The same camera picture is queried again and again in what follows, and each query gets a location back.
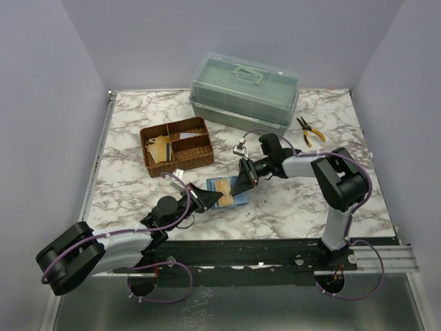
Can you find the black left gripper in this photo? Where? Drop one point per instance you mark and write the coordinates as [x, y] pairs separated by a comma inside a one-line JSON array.
[[202, 199]]

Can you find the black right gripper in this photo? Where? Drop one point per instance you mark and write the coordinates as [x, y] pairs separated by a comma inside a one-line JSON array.
[[245, 181]]

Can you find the blue leather card holder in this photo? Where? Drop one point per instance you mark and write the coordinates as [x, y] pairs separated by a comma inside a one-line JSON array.
[[240, 199]]

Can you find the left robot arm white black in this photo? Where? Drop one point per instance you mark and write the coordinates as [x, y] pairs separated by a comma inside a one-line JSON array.
[[80, 251]]

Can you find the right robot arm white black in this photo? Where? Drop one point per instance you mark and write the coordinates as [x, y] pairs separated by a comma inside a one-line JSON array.
[[344, 184]]

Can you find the white card in basket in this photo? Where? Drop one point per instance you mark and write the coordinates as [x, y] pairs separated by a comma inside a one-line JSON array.
[[186, 135]]

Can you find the brown wicker divided basket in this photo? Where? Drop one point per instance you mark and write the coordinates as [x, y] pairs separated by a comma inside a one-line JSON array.
[[187, 154]]

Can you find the green plastic storage box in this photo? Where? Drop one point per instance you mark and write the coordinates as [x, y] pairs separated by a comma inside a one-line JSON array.
[[244, 94]]

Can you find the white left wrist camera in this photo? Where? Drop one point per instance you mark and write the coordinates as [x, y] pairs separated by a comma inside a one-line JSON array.
[[177, 181]]

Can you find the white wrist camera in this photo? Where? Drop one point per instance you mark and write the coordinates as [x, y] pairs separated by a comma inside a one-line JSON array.
[[240, 149], [177, 181]]

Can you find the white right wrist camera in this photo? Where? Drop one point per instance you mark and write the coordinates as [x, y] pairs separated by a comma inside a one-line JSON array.
[[240, 149]]

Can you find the yellow handled pliers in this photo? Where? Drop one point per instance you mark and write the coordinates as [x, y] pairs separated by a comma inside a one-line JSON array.
[[306, 128]]

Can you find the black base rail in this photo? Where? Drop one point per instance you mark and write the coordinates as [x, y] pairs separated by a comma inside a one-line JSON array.
[[234, 263]]

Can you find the left aluminium side rail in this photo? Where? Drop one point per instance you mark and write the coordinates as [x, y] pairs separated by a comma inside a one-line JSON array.
[[89, 191]]

